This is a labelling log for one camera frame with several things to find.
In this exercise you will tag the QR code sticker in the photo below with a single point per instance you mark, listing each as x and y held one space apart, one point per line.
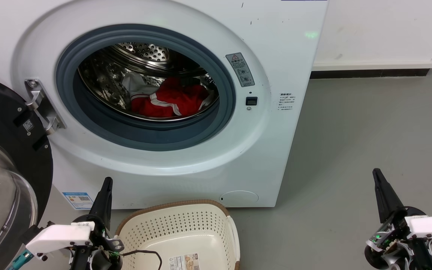
28 125

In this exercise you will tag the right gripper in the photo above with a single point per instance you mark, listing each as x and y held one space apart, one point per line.
426 228

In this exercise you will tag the grey rubber door gasket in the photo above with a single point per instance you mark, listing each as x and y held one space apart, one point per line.
88 123

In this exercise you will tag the white front-load washing machine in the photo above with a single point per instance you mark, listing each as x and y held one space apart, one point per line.
268 150

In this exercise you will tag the blue energy label sticker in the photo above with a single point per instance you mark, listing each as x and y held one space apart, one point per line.
78 200

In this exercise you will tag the red and white garment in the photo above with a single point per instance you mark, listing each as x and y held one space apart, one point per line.
171 99

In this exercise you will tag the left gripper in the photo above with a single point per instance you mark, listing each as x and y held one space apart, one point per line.
58 236

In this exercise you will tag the round white filter cover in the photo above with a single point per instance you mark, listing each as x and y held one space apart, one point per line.
239 198

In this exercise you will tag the cream perforated laundry basket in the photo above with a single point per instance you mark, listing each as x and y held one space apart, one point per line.
171 225

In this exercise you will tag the printed food package label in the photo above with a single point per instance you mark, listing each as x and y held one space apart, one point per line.
184 262

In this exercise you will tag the small white text sticker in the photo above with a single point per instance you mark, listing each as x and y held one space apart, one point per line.
287 101

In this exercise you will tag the black baseboard strip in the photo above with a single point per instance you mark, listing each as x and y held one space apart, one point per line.
369 73

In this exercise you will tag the black door latch socket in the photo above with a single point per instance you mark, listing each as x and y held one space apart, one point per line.
251 101

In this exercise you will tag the stainless steel washing machine drum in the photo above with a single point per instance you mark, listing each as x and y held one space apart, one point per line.
103 75

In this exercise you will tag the grey warning sticker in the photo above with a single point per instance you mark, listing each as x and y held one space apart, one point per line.
240 69

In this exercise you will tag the silver door hinge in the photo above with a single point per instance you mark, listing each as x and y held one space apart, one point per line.
38 99

